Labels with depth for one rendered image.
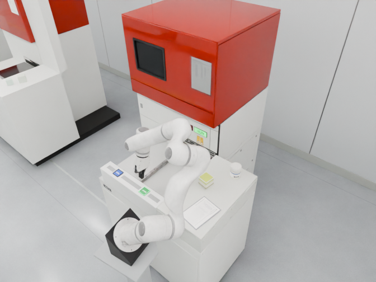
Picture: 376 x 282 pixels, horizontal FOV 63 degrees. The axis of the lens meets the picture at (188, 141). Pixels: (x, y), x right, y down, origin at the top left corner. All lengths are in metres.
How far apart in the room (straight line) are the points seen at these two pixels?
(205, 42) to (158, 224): 1.02
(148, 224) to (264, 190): 2.08
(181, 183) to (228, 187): 0.68
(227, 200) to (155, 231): 0.65
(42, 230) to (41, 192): 0.50
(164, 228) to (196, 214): 0.43
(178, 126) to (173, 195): 0.31
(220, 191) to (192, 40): 0.95
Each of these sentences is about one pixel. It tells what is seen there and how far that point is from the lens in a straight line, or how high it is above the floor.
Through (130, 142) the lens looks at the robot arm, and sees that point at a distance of 1.66.
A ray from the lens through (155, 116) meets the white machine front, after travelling 2.51.
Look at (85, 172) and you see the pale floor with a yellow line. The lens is 3.67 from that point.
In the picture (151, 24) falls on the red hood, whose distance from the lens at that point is 2.06.
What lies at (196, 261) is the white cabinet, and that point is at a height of 0.70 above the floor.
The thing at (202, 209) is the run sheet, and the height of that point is 0.97.
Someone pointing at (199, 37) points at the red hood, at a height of 1.81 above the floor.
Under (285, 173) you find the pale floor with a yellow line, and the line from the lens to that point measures 3.58.
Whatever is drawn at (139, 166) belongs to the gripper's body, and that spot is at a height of 1.22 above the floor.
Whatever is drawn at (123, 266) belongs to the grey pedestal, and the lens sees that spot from 1.90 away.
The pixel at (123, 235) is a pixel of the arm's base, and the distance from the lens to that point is 1.78.
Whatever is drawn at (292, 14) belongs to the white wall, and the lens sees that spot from 3.23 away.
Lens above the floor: 2.46
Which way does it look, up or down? 40 degrees down
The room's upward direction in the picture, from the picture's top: 1 degrees counter-clockwise
